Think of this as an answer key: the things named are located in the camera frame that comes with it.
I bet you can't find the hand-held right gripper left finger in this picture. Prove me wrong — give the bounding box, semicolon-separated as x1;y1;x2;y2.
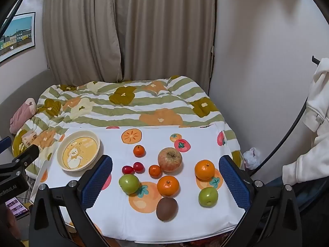
28;155;114;247

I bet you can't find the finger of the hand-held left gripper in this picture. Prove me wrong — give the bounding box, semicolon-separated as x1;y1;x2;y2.
12;144;40;170
0;137;12;155

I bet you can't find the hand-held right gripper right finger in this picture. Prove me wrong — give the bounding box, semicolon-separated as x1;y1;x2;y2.
218;155;302;247

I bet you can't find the green apple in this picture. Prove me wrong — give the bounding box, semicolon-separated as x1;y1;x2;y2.
198;187;219;207
118;174;141;195

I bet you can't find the large orange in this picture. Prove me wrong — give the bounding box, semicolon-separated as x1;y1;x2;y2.
194;160;215;181
157;175;180;197

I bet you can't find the cream plate with duck print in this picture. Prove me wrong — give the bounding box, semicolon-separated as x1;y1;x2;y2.
56;130;101;172

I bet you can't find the red yellow apple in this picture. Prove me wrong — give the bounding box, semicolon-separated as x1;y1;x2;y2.
158;147;183;173

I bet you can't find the brown kiwi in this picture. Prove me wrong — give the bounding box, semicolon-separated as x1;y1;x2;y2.
156;197;178;222

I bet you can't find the small tissue packet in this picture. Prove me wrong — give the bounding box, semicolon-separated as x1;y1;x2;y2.
22;130;37;146

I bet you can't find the tablet with lit screen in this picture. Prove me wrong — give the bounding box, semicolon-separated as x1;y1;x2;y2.
5;197;29;220

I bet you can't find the white plastic bag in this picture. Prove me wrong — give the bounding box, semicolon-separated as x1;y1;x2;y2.
243;147;261;170

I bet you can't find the white fruit print tablecloth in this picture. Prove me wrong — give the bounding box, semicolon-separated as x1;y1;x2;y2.
38;125;247;242

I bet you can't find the pink plush toy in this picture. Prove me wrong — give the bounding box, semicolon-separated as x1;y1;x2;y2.
10;98;37;135

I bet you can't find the small tangerine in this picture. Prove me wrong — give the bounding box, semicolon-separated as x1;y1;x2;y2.
148;164;162;178
133;145;146;158

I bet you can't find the black curved tube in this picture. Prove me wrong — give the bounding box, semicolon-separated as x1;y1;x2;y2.
253;96;309;177

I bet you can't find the green striped floral blanket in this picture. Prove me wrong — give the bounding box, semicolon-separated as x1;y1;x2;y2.
12;76;244;181

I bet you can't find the white hooded sweatshirt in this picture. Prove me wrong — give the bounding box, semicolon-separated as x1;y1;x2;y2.
282;58;329;186

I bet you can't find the beige curtain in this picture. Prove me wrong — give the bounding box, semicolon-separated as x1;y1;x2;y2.
42;0;216;84

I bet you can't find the framed wall poster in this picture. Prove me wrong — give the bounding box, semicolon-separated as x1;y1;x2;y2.
0;12;36;63

